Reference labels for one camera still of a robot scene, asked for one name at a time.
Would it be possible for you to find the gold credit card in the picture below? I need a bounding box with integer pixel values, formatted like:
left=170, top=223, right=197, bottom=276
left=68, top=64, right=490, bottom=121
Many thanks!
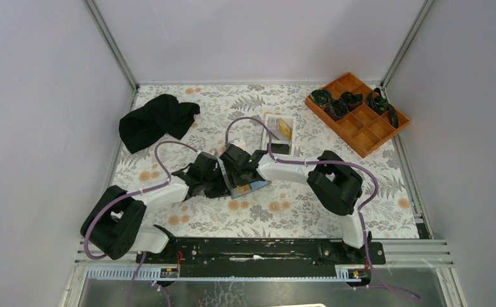
left=233, top=184, right=251, bottom=197

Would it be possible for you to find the grey blue card holder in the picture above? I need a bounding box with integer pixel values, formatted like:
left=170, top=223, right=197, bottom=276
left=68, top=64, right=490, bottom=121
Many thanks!
left=226, top=174, right=270, bottom=199

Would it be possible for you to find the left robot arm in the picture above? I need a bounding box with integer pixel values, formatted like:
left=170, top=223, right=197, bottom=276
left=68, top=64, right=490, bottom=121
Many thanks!
left=80, top=152, right=229, bottom=263

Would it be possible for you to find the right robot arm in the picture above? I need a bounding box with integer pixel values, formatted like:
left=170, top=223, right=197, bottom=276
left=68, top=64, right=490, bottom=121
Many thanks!
left=220, top=144, right=369, bottom=264

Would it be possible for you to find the stack of cards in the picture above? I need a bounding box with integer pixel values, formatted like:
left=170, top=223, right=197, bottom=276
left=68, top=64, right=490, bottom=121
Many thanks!
left=267, top=117, right=293, bottom=141

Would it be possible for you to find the white plastic card box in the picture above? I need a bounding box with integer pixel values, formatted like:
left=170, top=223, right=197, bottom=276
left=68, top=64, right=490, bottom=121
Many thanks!
left=261, top=114, right=297, bottom=155

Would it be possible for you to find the floral table mat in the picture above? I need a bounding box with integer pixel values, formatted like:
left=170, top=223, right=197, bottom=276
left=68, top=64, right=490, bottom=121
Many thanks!
left=112, top=85, right=419, bottom=239

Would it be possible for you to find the black cloth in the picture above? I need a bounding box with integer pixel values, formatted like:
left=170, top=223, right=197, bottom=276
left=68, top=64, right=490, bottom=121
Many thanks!
left=118, top=94, right=201, bottom=154

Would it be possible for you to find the green yellow rolled tie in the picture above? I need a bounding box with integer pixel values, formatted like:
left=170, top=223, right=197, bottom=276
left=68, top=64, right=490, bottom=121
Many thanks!
left=309, top=89, right=334, bottom=108

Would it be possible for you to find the dark blue rolled tie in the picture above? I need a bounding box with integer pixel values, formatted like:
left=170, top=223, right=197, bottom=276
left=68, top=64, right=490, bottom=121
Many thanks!
left=323, top=91, right=363, bottom=121

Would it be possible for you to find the orange wooden divider tray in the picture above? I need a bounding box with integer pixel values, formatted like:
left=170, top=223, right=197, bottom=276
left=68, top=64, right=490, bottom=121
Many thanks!
left=305, top=72, right=410, bottom=158

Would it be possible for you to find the black orange rolled tie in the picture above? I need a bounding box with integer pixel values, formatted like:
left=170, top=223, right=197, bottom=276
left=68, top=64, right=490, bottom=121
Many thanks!
left=366, top=88, right=399, bottom=129

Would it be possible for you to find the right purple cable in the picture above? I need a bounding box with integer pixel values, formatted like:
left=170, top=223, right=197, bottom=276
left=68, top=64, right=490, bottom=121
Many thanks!
left=224, top=116, right=422, bottom=304

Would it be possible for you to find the purple cable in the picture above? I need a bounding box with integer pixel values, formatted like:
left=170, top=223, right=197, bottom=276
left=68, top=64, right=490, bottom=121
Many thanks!
left=82, top=140, right=200, bottom=307
left=224, top=116, right=422, bottom=304

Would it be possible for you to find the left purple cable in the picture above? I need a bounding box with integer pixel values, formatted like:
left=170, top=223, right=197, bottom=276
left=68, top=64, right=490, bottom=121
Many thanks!
left=82, top=140, right=200, bottom=307

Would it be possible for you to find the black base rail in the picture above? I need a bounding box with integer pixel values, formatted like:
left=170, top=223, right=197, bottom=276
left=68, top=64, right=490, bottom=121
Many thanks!
left=136, top=237, right=386, bottom=279

